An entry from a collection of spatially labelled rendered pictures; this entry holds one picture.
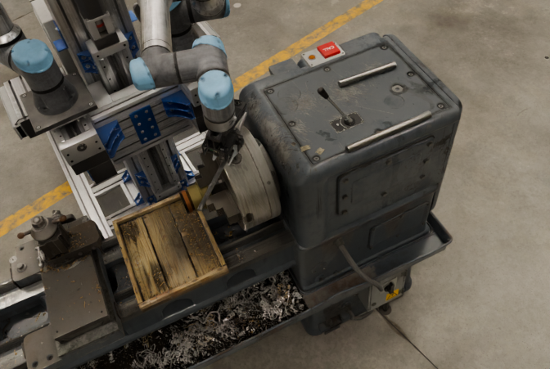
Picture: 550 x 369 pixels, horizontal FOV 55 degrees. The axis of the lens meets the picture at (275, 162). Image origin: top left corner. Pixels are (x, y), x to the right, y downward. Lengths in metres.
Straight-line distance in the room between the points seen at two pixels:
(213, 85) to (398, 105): 0.70
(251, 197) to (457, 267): 1.49
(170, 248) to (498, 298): 1.62
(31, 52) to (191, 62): 0.80
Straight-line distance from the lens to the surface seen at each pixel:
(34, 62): 1.89
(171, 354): 2.04
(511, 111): 3.54
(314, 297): 2.08
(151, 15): 1.39
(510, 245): 2.95
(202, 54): 1.23
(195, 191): 1.67
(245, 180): 1.56
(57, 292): 1.81
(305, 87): 1.72
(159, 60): 1.24
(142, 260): 1.86
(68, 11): 2.04
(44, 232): 1.72
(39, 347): 1.84
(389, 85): 1.73
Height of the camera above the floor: 2.44
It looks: 51 degrees down
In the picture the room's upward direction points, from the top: 8 degrees counter-clockwise
